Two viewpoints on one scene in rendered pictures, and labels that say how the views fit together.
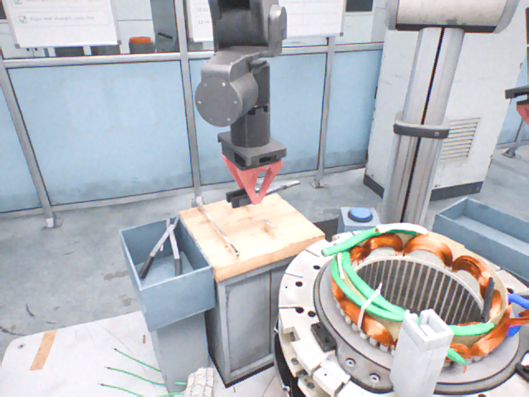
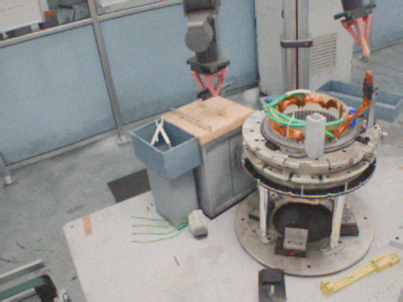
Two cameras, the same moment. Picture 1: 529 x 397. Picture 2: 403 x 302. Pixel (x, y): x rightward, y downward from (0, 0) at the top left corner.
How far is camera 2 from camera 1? 0.43 m
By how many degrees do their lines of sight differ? 6
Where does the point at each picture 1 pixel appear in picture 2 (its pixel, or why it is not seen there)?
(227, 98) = (202, 37)
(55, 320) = (42, 248)
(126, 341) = (137, 212)
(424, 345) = (315, 124)
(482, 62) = not seen: outside the picture
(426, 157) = (303, 59)
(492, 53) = not seen: outside the picture
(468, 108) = (326, 27)
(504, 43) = not seen: outside the picture
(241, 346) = (217, 190)
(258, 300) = (223, 158)
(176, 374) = (181, 214)
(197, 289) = (191, 152)
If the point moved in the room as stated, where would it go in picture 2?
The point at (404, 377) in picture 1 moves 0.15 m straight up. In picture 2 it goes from (310, 145) to (313, 75)
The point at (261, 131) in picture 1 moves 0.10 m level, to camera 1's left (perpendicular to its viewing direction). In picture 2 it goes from (214, 52) to (174, 59)
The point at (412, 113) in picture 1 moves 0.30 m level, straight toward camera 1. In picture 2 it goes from (290, 33) to (291, 64)
